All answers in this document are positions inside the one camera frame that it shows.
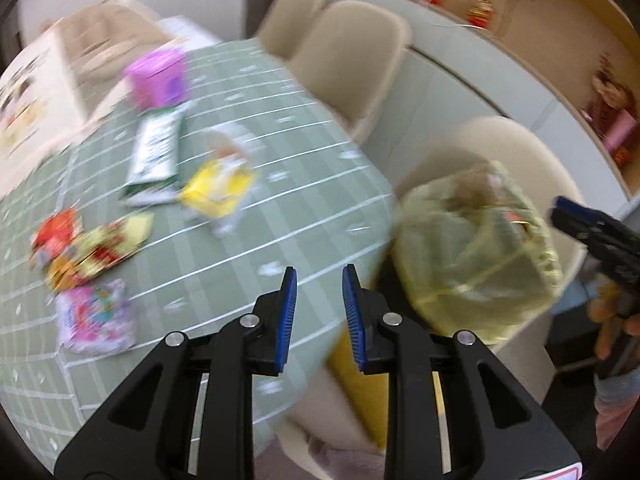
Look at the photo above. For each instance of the beige chair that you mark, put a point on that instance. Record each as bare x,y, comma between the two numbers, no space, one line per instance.
500,140
110,35
310,440
350,60
290,15

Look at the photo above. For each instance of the person's right hand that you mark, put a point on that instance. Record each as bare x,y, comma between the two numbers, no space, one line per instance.
606,320

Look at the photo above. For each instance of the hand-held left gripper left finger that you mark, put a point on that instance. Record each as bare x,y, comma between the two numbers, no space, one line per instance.
286,320

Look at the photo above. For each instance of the yellow seat cushion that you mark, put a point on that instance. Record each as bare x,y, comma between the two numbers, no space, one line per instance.
362,390

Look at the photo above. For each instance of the pink tin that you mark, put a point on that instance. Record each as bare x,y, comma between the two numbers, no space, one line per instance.
156,77

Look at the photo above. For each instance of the person's right forearm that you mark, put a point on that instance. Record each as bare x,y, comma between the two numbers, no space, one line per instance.
615,410

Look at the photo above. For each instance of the yellow plastic bag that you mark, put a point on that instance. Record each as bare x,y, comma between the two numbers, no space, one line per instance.
475,250

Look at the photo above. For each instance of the white counter cabinet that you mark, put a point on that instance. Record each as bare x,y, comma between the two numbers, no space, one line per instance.
450,70

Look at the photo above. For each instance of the pink white snack packet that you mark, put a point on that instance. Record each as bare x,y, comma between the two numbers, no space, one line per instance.
95,317

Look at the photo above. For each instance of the red snack packet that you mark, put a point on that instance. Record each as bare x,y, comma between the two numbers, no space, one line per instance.
52,235

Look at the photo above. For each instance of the yellow clear snack packet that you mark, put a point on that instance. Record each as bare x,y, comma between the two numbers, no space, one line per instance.
217,185

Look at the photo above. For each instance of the wooden wall shelf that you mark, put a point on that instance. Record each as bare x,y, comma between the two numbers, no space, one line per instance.
575,35

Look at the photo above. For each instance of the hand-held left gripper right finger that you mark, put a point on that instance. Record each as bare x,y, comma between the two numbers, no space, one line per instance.
354,320

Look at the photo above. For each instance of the colourful robed figurine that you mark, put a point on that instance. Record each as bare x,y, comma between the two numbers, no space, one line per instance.
617,110

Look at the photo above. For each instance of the white printed mesh food cover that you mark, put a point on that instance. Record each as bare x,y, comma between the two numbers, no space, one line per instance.
30,100

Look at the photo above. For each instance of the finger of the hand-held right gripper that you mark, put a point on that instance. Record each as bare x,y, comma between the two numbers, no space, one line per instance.
585,220

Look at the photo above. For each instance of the green white carton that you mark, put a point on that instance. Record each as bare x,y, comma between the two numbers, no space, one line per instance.
155,155

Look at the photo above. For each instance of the yellow red noodle packet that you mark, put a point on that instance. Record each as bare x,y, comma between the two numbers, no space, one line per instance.
100,250

